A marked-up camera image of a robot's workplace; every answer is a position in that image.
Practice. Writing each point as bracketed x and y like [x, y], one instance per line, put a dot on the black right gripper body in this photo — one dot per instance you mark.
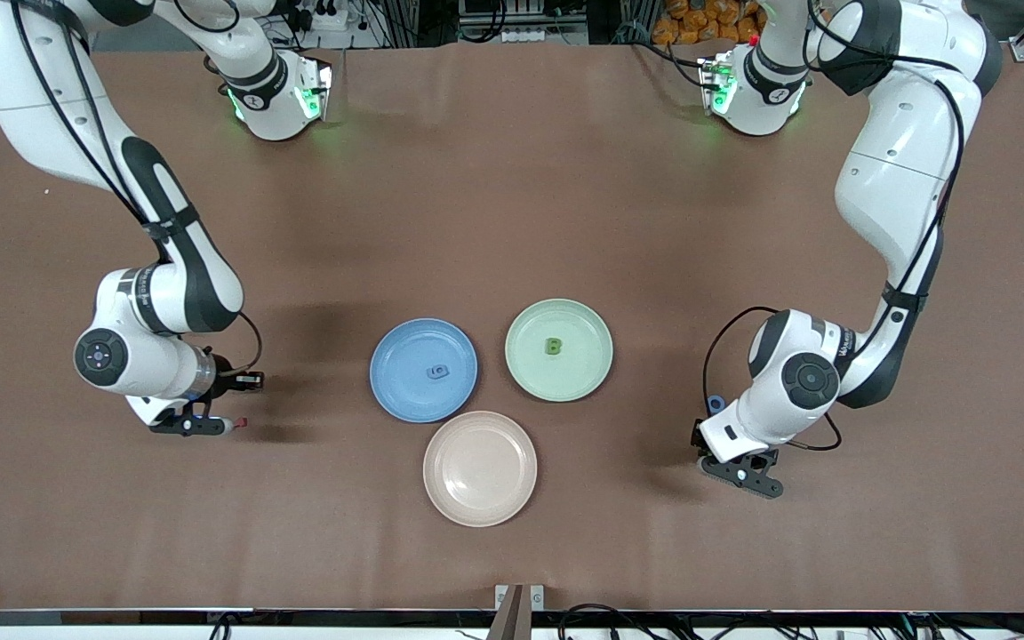
[224, 370]

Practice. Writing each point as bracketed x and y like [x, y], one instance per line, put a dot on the green foam letter B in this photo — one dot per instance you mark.
[553, 346]

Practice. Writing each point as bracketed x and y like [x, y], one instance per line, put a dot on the blue foam letter g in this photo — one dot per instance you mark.
[438, 372]

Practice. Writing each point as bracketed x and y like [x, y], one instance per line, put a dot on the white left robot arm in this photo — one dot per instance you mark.
[903, 178]

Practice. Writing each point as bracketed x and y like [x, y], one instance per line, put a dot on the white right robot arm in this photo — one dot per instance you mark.
[32, 89]

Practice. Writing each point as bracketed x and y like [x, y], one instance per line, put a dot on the blue foam letter O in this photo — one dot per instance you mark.
[712, 402]

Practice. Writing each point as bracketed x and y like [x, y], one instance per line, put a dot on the green round plate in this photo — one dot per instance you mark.
[565, 378]

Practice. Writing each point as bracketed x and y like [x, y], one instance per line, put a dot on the blue round plate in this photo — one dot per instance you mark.
[423, 404]

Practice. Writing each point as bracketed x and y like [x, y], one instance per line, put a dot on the beige round plate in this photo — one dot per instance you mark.
[480, 468]

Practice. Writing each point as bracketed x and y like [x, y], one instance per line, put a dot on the white power strip with plugs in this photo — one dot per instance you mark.
[334, 20]

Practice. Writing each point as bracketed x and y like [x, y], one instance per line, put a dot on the orange netted bag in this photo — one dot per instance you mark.
[699, 22]

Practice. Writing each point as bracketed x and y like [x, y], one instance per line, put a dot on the long white power strip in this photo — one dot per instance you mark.
[521, 36]

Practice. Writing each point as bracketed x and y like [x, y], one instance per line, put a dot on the metal table edge bracket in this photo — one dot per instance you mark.
[537, 597]

